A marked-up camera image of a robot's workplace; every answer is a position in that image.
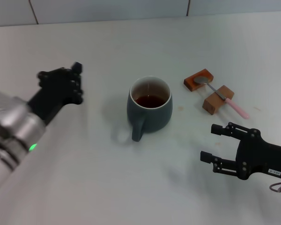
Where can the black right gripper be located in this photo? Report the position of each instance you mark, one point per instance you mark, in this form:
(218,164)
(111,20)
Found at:
(260,157)

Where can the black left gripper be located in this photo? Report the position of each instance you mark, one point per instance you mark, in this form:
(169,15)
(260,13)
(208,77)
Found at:
(49,103)

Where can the grey ceramic cup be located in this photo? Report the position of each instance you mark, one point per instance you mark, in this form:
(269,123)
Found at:
(154,119)

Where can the light tan wooden block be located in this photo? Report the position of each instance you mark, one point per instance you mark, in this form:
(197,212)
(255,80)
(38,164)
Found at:
(213,103)

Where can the reddish brown wooden block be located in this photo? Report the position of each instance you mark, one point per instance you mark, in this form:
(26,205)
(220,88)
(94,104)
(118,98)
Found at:
(196,87)

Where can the dark tea liquid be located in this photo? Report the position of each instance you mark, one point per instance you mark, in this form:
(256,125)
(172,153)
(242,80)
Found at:
(150,101)

